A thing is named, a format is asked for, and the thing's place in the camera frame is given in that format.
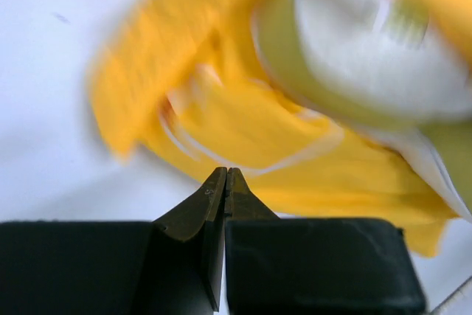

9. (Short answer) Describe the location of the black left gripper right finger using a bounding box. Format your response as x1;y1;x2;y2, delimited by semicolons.
225;168;427;314

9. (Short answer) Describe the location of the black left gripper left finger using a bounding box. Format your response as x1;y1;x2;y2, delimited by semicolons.
1;167;227;314

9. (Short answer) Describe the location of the yellow pillowcase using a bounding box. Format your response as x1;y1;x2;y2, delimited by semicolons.
90;0;456;257

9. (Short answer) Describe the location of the cream quilted pillow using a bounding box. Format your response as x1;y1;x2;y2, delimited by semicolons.
252;0;471;220

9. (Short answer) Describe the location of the aluminium table frame rail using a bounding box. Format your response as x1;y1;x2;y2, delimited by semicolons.
430;278;472;315

